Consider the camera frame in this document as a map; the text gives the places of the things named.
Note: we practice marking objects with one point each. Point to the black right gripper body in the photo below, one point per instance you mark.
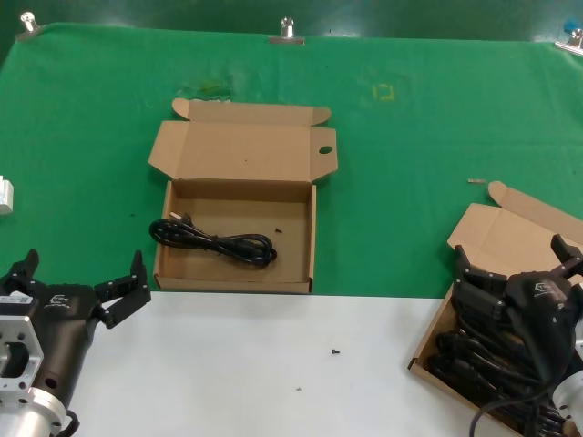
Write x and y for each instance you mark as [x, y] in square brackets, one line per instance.
[546, 318]

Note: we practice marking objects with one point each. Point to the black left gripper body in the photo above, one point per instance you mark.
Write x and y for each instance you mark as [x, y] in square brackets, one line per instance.
[64, 328]

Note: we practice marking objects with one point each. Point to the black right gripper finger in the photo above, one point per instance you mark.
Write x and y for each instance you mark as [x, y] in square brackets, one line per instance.
[480, 289]
[569, 261]

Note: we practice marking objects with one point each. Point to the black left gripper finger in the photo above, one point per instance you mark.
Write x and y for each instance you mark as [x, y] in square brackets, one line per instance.
[23, 273]
[123, 296]

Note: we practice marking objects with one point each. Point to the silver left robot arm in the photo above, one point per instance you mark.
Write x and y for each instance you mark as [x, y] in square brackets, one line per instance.
[23, 419]

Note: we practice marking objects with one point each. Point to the brown cardboard box with hole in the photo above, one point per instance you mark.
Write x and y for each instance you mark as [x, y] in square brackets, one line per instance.
[228, 141]

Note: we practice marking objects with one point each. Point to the white metal block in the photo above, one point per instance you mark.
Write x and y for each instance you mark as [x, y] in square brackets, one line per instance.
[5, 196]

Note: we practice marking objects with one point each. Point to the green table cloth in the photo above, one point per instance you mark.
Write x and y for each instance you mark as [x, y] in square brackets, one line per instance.
[68, 136]

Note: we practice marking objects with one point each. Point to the silver metal table clamp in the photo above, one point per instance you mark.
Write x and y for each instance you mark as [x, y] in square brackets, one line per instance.
[27, 27]
[571, 42]
[287, 34]

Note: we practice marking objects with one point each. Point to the clear tape scrap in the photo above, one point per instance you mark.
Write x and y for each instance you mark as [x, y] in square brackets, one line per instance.
[205, 91]

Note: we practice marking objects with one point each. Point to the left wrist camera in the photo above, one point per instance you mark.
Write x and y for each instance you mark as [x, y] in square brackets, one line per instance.
[13, 301]

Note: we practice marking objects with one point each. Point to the silver left camera bracket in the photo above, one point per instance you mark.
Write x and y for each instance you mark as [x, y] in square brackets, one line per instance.
[20, 337]

